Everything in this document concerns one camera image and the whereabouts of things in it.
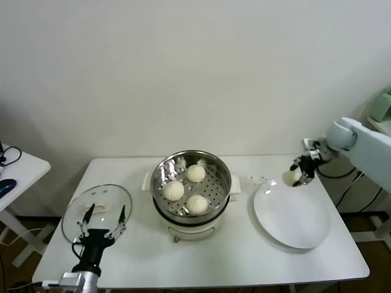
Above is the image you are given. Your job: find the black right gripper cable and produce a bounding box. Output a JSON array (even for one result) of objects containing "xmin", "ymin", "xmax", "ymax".
[{"xmin": 316, "ymin": 166, "xmax": 363, "ymax": 180}]

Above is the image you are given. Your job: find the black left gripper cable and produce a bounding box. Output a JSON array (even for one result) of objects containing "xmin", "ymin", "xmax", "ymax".
[{"xmin": 71, "ymin": 240, "xmax": 85, "ymax": 261}]

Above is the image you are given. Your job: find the white oval plate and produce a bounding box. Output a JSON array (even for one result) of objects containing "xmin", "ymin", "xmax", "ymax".
[{"xmin": 252, "ymin": 178, "xmax": 331, "ymax": 250}]

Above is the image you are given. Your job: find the glass pot lid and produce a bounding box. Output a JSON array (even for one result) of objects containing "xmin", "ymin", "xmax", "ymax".
[{"xmin": 60, "ymin": 183, "xmax": 133, "ymax": 244}]

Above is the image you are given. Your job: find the stainless steel steamer basket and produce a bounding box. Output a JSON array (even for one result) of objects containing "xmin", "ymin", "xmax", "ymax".
[{"xmin": 151, "ymin": 149, "xmax": 232, "ymax": 218}]

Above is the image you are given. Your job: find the white side desk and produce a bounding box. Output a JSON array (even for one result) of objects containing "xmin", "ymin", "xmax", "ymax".
[{"xmin": 0, "ymin": 151, "xmax": 56, "ymax": 269}]

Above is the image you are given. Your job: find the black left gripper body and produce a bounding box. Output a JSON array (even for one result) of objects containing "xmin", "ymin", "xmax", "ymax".
[{"xmin": 71, "ymin": 228, "xmax": 117, "ymax": 274}]

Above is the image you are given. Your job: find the steel steamer pot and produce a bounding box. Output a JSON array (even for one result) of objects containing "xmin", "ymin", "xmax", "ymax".
[{"xmin": 142, "ymin": 172, "xmax": 243, "ymax": 244}]

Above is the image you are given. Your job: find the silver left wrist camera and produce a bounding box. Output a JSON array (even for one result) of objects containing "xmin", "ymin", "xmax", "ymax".
[{"xmin": 41, "ymin": 272, "xmax": 87, "ymax": 290}]

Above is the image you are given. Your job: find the thin black desk cable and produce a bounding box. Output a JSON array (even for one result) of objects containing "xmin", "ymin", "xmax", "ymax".
[{"xmin": 0, "ymin": 146, "xmax": 23, "ymax": 167}]

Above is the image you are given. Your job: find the white steamed baozi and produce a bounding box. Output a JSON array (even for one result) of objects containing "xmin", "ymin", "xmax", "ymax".
[
  {"xmin": 282, "ymin": 170, "xmax": 302, "ymax": 187},
  {"xmin": 186, "ymin": 164, "xmax": 206, "ymax": 183},
  {"xmin": 186, "ymin": 195, "xmax": 209, "ymax": 215},
  {"xmin": 164, "ymin": 180, "xmax": 185, "ymax": 202}
]

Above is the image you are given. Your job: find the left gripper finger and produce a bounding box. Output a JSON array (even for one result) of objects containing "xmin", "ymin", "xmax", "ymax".
[
  {"xmin": 105, "ymin": 204, "xmax": 127, "ymax": 239},
  {"xmin": 76, "ymin": 203, "xmax": 95, "ymax": 241}
]

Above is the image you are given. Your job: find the blue computer mouse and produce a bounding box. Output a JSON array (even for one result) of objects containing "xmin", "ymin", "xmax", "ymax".
[{"xmin": 0, "ymin": 179, "xmax": 18, "ymax": 196}]

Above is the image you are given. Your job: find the pale green box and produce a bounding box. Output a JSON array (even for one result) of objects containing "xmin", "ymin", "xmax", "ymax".
[{"xmin": 371, "ymin": 87, "xmax": 391, "ymax": 123}]

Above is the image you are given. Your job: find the white floor cable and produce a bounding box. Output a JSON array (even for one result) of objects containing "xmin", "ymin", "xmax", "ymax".
[{"xmin": 0, "ymin": 228, "xmax": 46, "ymax": 247}]

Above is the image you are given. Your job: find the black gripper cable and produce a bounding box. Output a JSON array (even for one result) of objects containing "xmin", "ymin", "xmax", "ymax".
[
  {"xmin": 316, "ymin": 166, "xmax": 363, "ymax": 180},
  {"xmin": 71, "ymin": 240, "xmax": 85, "ymax": 261}
]

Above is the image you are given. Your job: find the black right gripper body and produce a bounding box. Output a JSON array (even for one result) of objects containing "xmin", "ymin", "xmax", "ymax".
[{"xmin": 298, "ymin": 155, "xmax": 317, "ymax": 178}]

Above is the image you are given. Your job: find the black power adapter cable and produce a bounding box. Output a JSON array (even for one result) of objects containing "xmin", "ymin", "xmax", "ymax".
[{"xmin": 335, "ymin": 172, "xmax": 382, "ymax": 213}]

